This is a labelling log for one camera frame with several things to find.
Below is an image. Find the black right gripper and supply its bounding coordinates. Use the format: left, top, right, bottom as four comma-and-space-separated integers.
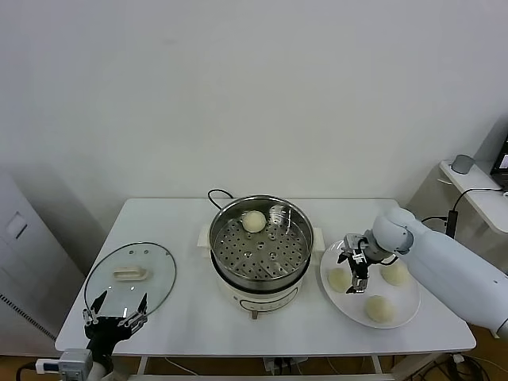
337, 247, 375, 295

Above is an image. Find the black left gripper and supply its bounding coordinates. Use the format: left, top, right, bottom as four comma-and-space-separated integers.
82, 290, 149, 357

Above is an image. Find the white steamed baozi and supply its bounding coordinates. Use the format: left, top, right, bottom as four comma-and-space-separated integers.
241, 210, 267, 233
327, 267, 351, 293
379, 262, 410, 287
364, 294, 398, 323

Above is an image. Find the round glass pot lid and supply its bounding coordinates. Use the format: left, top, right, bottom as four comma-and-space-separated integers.
83, 240, 178, 318

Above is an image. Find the large white plate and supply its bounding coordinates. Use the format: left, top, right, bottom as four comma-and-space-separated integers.
319, 237, 421, 329

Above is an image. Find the white cabinet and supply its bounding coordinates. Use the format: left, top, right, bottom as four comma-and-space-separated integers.
0, 170, 87, 356

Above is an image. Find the white power strip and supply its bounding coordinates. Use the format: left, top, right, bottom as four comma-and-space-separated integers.
264, 356, 309, 376

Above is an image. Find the grey cylinder speaker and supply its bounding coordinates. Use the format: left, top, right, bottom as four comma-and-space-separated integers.
452, 154, 475, 175

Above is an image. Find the black monitor screen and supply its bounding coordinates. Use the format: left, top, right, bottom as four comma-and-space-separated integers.
490, 134, 508, 178

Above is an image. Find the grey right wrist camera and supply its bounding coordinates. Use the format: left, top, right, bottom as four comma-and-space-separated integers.
343, 233, 368, 251

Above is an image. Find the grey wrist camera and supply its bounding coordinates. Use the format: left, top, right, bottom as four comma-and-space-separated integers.
59, 348, 93, 376
343, 233, 368, 251

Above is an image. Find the white table frame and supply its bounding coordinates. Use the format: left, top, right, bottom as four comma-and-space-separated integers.
118, 351, 449, 381

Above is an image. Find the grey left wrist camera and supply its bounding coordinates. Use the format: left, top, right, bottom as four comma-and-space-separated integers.
59, 348, 93, 376

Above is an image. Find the white cable plug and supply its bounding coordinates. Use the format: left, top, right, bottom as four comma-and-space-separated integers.
35, 359, 61, 374

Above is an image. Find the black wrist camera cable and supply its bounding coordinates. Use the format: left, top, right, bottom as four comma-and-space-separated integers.
15, 364, 39, 381

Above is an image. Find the black cooker power cable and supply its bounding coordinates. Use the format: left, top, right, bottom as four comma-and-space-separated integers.
207, 188, 235, 211

